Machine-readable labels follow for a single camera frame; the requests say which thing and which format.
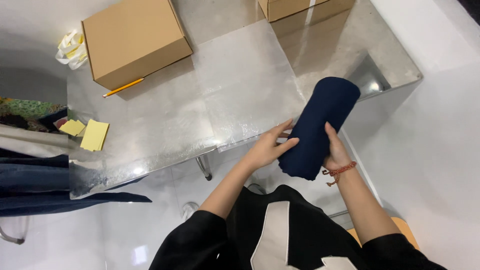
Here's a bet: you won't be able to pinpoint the person's right hand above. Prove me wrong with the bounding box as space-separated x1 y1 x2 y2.
322 121 352 172

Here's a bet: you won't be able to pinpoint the person's left hand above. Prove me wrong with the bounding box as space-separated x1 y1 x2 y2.
244 119 300 170

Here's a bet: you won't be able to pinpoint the navy blue cloth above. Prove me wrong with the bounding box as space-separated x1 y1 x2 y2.
278 77 361 181

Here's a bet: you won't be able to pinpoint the metal table leg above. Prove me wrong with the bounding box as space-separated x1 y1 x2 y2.
195 154 213 182

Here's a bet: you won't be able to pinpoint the clear plastic bag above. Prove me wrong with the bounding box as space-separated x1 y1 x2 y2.
191 19 307 153

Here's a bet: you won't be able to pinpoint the person's black white shirt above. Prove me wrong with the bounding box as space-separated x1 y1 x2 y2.
149 184 448 270

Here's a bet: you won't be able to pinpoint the wooden stool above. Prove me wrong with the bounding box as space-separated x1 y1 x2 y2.
346 217 421 251

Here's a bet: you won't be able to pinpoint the small brown cardboard box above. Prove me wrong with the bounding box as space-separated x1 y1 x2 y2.
258 0 356 22

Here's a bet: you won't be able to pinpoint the yellow pencil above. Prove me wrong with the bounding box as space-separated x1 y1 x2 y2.
103 77 145 99

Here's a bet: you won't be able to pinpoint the large brown cardboard box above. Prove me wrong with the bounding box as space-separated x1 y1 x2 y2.
82 0 193 91

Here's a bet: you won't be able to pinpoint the stack of yellow paper slips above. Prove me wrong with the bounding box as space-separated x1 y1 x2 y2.
80 119 110 152

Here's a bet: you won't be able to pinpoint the small yellow paper slips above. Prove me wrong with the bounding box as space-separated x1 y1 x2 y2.
59 119 86 137

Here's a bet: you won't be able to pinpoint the crumpled white yellow tape backing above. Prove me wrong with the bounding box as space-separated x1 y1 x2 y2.
55 31 88 71

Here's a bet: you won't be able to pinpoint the pile of folded clothes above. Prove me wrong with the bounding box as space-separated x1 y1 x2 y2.
0 97 153 218

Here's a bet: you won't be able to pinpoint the red braided wrist bracelet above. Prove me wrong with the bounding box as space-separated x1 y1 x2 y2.
322 161 357 187

